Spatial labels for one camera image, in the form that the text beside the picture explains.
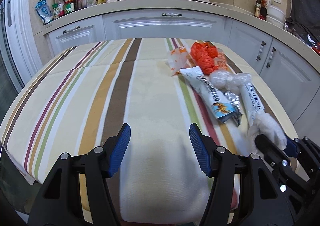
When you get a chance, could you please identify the dark sauce bottle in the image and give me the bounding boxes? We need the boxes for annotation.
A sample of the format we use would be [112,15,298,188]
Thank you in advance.
[254,0,261,18]

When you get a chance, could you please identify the cabinet door handle right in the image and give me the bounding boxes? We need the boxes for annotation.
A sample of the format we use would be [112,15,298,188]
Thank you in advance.
[266,47,277,68]

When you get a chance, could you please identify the drawer handle left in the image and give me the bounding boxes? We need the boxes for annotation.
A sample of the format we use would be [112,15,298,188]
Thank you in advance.
[63,26,80,34]

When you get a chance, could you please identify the dark hanging cloth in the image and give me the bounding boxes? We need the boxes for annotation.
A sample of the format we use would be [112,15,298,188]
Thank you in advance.
[286,0,319,42]

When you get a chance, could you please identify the stacked white bowls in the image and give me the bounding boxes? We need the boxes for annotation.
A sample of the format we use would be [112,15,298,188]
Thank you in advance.
[266,4,285,29]

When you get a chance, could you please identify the drawer handle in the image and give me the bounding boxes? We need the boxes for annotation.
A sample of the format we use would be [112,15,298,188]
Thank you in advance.
[63,26,80,34]
[161,13,182,17]

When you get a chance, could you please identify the blue white snack wrapper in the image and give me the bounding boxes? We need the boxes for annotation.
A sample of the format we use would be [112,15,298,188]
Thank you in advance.
[180,66,241,126]

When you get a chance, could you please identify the drawer handle center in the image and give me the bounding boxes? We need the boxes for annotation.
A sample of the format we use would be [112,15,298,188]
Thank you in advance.
[161,13,182,17]

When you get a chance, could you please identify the clear plastic bag wad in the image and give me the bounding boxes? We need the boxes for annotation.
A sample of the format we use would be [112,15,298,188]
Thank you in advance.
[209,70,252,95]

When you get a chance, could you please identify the blue white bag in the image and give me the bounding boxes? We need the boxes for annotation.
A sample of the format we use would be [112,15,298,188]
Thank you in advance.
[35,0,53,24]

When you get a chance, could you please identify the striped tablecloth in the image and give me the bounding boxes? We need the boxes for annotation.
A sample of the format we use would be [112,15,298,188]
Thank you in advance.
[1,38,248,224]

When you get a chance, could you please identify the cabinet door handle left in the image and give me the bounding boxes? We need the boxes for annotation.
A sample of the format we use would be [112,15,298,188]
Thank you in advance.
[256,41,266,61]

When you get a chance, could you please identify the white tissue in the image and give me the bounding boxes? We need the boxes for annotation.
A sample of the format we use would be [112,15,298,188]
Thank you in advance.
[248,110,287,154]

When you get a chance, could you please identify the white tube package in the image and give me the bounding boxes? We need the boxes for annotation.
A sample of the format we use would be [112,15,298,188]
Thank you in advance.
[240,82,265,126]

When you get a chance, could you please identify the clear orange printed wrapper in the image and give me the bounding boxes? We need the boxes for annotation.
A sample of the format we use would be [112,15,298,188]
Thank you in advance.
[168,46,189,76]

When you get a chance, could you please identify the silver foil wrapper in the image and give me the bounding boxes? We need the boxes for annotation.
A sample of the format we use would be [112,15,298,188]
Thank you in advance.
[222,91,242,126]

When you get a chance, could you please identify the orange bag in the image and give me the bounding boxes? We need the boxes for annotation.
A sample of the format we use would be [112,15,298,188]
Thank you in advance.
[190,42,219,75]

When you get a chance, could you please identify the cabinet door handle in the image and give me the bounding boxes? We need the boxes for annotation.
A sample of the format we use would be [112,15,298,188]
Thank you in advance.
[266,47,277,68]
[256,41,266,61]

